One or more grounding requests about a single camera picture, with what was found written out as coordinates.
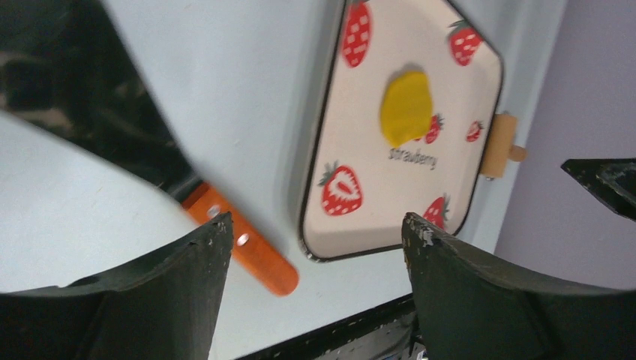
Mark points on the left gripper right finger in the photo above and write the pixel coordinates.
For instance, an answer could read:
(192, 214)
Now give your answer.
(474, 305)

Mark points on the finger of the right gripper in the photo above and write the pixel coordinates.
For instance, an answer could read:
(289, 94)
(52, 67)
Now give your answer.
(609, 180)

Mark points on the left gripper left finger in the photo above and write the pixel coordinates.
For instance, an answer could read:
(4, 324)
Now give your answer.
(162, 305)

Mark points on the strawberry print tray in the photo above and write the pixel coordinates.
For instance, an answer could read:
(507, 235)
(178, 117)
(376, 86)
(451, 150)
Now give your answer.
(359, 187)

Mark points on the yellow dough piece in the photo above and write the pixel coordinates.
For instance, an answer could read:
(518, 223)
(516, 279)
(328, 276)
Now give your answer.
(406, 109)

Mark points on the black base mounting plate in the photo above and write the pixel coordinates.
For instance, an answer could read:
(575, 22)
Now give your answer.
(387, 331)

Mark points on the orange handled spatula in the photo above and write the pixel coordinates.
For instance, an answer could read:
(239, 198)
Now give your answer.
(65, 70)

